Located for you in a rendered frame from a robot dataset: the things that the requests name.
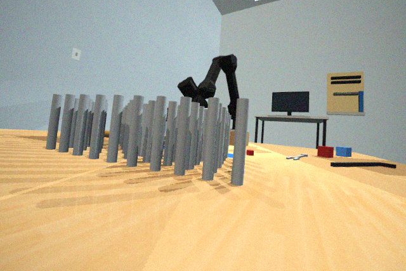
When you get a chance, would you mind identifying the long black flat bar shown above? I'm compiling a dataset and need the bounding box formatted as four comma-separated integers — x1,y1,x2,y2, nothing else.
331,162,396,168

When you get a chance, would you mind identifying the blue block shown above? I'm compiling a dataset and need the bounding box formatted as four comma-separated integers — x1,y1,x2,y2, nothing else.
336,147,351,157

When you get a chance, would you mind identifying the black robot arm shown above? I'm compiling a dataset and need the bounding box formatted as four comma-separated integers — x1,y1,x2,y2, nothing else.
177,54,240,129

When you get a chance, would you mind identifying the grey metal wrench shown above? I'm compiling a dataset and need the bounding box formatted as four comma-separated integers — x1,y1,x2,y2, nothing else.
286,154,308,161

